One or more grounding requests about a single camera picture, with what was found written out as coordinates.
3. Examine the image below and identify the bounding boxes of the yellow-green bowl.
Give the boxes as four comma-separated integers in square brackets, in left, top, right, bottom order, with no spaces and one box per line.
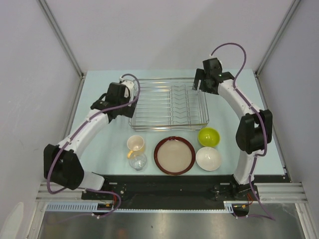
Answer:
[197,127,220,147]

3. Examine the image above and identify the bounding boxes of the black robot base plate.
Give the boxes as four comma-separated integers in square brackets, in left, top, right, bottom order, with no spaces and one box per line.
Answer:
[81,174,291,209]

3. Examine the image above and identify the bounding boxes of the white bowl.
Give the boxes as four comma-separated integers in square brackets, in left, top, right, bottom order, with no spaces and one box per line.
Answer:
[195,147,222,171]

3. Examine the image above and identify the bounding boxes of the clear glass cup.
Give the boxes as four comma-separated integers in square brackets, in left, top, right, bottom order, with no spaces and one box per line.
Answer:
[129,152,147,171]

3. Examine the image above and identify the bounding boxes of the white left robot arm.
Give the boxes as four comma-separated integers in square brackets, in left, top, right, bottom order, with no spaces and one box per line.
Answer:
[43,79,139,199]

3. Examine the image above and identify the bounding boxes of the yellow mug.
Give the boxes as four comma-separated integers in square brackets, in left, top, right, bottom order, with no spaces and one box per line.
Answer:
[127,135,145,158]

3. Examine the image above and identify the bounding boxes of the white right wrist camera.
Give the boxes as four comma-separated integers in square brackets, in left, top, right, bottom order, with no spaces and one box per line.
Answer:
[210,55,219,61]

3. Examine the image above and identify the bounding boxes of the light blue cable duct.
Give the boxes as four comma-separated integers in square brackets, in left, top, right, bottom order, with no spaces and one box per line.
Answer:
[46,202,248,214]

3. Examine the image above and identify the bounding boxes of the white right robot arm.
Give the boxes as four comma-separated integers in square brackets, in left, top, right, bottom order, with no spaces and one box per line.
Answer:
[192,58,273,200]

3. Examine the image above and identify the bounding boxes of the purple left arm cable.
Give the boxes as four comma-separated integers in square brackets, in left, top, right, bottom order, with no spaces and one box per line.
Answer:
[46,73,141,222]

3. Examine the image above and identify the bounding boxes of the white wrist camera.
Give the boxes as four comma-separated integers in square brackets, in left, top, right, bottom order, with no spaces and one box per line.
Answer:
[210,55,219,61]
[119,77,135,100]

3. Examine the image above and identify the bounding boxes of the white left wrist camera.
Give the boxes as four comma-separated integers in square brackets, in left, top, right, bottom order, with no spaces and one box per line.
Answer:
[119,77,135,100]

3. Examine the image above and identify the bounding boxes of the dark red rimmed plate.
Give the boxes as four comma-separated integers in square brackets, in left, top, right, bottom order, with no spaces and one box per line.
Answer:
[154,136,195,176]

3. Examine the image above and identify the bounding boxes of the metal wire dish rack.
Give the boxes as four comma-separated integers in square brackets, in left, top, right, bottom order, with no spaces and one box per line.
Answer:
[129,77,209,131]

